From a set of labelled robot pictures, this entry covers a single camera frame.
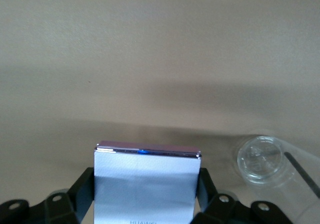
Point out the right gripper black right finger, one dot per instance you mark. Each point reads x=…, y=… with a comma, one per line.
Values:
x=225, y=211

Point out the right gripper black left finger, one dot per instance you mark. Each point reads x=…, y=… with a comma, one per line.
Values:
x=62, y=209

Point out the lilac phone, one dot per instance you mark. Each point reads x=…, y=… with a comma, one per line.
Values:
x=145, y=184

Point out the clear plastic cup with lid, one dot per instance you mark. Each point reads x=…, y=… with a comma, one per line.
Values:
x=260, y=159

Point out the black straw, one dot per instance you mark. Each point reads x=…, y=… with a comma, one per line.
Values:
x=303, y=175

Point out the brown table cover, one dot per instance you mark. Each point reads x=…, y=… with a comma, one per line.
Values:
x=150, y=58

